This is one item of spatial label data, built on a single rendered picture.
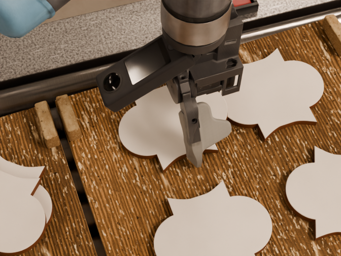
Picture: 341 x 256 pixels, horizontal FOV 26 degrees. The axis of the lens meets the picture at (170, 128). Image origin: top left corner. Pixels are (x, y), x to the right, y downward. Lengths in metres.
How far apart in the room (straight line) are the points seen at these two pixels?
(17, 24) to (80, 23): 0.41
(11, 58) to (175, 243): 0.37
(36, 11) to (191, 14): 0.15
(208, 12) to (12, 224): 0.35
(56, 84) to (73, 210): 0.20
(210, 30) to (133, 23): 0.34
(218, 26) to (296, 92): 0.26
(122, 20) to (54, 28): 0.10
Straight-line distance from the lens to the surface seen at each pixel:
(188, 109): 0.86
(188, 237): 0.90
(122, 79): 0.84
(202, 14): 0.75
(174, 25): 0.77
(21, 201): 0.91
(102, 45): 1.08
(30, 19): 0.70
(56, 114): 1.02
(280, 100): 0.99
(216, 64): 0.86
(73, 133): 0.96
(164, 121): 0.96
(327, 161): 0.96
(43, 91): 1.04
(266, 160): 0.96
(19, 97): 1.04
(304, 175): 0.94
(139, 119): 0.97
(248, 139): 0.97
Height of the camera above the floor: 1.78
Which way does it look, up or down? 60 degrees down
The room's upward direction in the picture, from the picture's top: straight up
